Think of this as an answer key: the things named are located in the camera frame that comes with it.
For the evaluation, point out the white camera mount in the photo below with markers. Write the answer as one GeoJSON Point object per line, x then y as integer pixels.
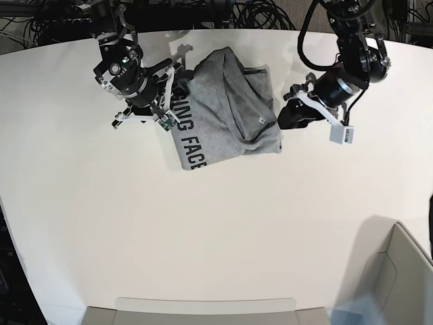
{"type": "Point", "coordinates": [340, 132]}
{"type": "Point", "coordinates": [161, 110]}

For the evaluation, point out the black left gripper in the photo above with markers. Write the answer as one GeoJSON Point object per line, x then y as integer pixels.
{"type": "Point", "coordinates": [330, 90]}

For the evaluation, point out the grey T-shirt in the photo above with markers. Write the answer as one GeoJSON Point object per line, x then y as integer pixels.
{"type": "Point", "coordinates": [228, 113]}

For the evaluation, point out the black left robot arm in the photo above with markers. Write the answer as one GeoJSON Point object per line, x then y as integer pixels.
{"type": "Point", "coordinates": [362, 58]}

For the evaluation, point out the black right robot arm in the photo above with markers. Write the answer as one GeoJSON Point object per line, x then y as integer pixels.
{"type": "Point", "coordinates": [119, 46]}

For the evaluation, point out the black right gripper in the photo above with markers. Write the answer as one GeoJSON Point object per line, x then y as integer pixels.
{"type": "Point", "coordinates": [147, 87]}

